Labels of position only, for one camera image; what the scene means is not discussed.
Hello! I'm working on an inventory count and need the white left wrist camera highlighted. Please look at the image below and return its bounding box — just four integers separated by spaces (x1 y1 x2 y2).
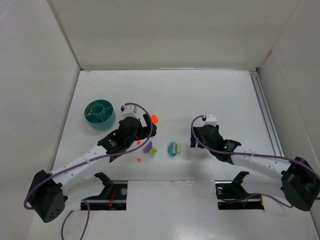
120 104 137 119

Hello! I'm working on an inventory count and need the pale green lego brick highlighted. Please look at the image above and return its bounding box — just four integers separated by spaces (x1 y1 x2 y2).
177 143 182 155

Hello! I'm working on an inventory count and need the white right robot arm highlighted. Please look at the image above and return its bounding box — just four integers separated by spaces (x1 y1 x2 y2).
190 124 320 212

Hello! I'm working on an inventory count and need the aluminium rail right side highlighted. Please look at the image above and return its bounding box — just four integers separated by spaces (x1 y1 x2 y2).
249 70 291 173

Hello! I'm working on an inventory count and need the teal round divided container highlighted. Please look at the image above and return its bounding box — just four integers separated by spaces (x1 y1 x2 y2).
84 99 116 131

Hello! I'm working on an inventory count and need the teal printed oval lego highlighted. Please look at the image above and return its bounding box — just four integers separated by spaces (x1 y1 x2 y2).
168 142 178 157

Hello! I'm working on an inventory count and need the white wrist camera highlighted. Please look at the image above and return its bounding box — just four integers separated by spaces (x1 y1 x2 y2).
120 104 137 119
202 113 217 127

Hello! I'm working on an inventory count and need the purple curved lego piece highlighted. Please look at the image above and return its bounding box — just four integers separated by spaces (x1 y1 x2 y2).
143 141 153 154

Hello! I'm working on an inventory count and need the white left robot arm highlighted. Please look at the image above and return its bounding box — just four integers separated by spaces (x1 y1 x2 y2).
24 113 157 223

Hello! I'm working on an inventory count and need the lime green square lego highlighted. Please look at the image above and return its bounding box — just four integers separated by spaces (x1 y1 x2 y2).
148 147 158 157

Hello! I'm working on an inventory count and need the orange dome lego piece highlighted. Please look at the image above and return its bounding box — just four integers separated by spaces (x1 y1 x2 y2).
151 115 159 125

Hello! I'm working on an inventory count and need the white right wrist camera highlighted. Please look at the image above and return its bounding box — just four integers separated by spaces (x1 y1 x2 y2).
202 113 217 127

